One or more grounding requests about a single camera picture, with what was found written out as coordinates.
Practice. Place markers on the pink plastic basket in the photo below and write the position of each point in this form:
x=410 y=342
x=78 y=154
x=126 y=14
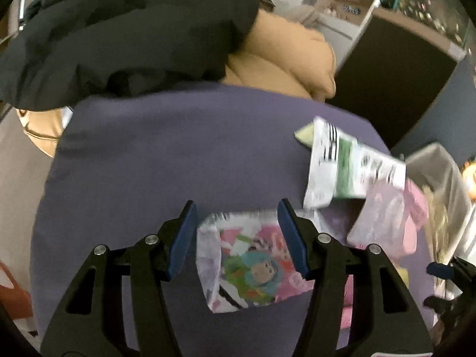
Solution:
x=414 y=208

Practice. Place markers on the pink wrapper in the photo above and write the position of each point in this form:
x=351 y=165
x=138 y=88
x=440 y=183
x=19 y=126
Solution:
x=375 y=219

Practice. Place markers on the glass tank with stickers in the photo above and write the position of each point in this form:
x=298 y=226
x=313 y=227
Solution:
x=427 y=0

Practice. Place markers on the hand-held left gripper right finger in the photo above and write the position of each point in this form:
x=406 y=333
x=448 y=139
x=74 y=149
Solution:
x=293 y=238

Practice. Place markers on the pink hexagonal box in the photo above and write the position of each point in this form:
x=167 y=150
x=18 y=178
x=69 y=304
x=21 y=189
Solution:
x=347 y=305

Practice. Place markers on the cartoon print wrapper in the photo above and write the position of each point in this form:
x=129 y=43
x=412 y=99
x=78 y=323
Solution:
x=245 y=264

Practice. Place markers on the purple tablecloth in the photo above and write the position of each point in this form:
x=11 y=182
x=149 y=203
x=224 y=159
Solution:
x=167 y=156

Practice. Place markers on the black jacket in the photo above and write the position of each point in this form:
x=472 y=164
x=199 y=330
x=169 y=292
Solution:
x=130 y=26

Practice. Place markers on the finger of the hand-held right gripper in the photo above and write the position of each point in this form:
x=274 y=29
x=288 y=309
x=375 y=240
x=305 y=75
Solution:
x=437 y=302
x=440 y=270

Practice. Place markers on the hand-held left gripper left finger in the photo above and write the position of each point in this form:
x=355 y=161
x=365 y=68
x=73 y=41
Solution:
x=182 y=238

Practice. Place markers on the white green snack bag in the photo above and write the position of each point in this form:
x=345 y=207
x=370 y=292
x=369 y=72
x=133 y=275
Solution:
x=346 y=171

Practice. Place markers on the yellow duck plush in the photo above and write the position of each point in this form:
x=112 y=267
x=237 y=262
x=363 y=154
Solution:
x=469 y=178

